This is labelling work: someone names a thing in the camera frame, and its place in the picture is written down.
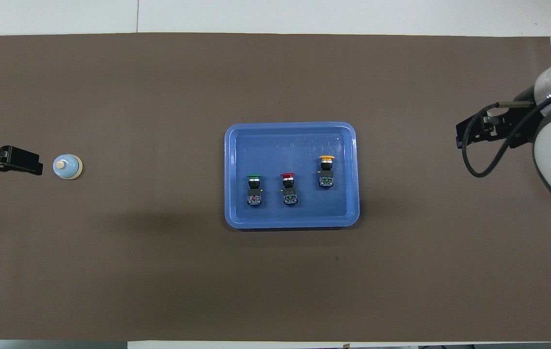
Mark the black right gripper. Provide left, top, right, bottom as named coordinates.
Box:
left=455, top=103, right=547, bottom=149

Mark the brown table mat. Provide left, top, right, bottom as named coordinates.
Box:
left=0, top=32, right=551, bottom=342

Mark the blue plastic tray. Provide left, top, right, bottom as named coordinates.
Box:
left=224, top=122, right=360, bottom=230

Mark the yellow push button switch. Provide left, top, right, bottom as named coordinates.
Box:
left=318, top=155, right=336, bottom=189

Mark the red push button switch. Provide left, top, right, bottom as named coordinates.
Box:
left=280, top=172, right=299, bottom=206

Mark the green push button switch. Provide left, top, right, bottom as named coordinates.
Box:
left=246, top=174, right=263, bottom=206

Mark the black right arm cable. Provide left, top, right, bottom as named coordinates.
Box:
left=462, top=82, right=551, bottom=178

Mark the blue service bell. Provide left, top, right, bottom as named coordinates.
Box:
left=52, top=154, right=83, bottom=180

